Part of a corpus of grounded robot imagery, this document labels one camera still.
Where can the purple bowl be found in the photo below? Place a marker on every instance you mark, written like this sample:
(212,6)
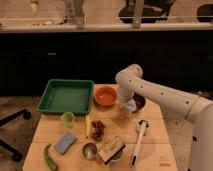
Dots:
(139,100)

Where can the orange bowl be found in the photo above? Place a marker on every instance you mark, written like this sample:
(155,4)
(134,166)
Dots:
(105,96)

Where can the blue sponge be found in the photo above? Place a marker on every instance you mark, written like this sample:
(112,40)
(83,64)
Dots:
(64,143)

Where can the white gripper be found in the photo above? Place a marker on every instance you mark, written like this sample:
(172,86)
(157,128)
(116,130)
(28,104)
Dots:
(124,99)

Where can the wooden block brush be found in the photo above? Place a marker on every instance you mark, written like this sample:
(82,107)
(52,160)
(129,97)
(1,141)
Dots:
(110,149)

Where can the brown dried fruit cluster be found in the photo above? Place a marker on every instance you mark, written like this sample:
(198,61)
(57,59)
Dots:
(97,130)

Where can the green plastic tray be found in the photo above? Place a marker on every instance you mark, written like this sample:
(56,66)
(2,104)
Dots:
(63,95)

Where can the light green cup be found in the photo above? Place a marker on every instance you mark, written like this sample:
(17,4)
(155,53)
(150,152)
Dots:
(67,119)

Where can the yellow banana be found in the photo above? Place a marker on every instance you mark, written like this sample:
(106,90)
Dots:
(87,125)

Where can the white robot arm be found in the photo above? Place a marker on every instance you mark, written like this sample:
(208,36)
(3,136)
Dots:
(194,108)

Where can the white towel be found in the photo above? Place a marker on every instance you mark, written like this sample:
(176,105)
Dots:
(130,107)

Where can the small metal cup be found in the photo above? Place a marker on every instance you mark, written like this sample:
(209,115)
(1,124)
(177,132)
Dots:
(89,151)

